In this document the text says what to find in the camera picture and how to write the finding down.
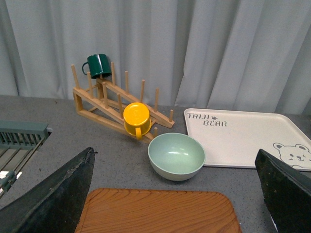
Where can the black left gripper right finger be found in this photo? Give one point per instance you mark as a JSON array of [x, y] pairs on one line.
[[287, 194]]

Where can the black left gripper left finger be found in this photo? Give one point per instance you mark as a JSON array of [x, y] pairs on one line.
[[55, 204]]

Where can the brown wooden cutting board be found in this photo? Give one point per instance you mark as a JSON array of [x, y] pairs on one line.
[[109, 210]]

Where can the green dish drainer rack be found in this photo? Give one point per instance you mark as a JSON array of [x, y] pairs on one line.
[[19, 140]]

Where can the beige bear serving tray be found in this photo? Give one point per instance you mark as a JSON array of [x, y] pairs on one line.
[[233, 138]]

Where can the wooden peg drying rack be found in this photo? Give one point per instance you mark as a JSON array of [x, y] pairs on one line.
[[104, 103]]

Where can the light green bowl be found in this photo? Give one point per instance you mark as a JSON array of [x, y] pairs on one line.
[[176, 156]]

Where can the yellow mug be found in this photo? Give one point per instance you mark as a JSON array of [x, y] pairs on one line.
[[137, 120]]

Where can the dark green mug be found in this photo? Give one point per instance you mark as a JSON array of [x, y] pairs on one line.
[[98, 65]]

